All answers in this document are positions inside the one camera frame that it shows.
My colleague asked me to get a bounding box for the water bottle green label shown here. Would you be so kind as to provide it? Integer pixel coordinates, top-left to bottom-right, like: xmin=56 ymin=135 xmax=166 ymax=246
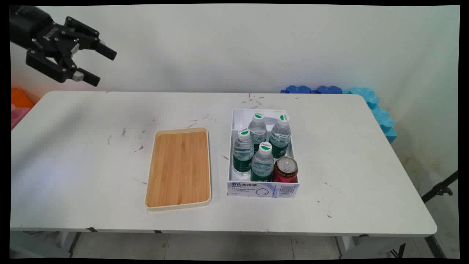
xmin=251 ymin=142 xmax=274 ymax=182
xmin=248 ymin=113 xmax=267 ymax=153
xmin=269 ymin=114 xmax=291 ymax=159
xmin=233 ymin=128 xmax=255 ymax=173

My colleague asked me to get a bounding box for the pink box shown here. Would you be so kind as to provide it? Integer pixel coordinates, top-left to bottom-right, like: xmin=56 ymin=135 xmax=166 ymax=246
xmin=11 ymin=104 xmax=31 ymax=130

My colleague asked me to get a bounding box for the black tripod leg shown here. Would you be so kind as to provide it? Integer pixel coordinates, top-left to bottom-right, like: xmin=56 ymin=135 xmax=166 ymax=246
xmin=421 ymin=170 xmax=458 ymax=204

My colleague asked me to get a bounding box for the dark blue foam mat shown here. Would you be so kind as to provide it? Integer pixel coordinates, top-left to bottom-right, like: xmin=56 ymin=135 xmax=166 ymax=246
xmin=280 ymin=85 xmax=311 ymax=94
xmin=311 ymin=86 xmax=343 ymax=94

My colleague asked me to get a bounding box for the light blue foam mat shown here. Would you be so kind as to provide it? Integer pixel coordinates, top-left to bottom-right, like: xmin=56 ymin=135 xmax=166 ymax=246
xmin=343 ymin=87 xmax=398 ymax=144

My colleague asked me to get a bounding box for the white table leg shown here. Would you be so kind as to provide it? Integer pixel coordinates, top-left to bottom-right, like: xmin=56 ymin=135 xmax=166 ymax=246
xmin=55 ymin=231 xmax=80 ymax=254

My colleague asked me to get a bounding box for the orange box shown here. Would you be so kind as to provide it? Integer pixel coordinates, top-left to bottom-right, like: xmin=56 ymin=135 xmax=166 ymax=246
xmin=11 ymin=88 xmax=35 ymax=109

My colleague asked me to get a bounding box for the red soda can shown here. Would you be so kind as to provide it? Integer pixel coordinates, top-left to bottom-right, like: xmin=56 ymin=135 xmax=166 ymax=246
xmin=273 ymin=157 xmax=299 ymax=183

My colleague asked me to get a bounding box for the bamboo tray with cream rim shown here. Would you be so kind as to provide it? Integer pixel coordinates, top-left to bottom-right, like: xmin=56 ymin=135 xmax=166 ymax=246
xmin=145 ymin=127 xmax=212 ymax=211

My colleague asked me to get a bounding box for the white cardboard box blue print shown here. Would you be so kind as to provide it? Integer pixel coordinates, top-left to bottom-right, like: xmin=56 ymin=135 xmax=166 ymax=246
xmin=227 ymin=108 xmax=300 ymax=198

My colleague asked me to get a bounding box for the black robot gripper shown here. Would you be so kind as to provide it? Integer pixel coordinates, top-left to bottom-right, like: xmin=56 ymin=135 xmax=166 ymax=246
xmin=9 ymin=5 xmax=118 ymax=87

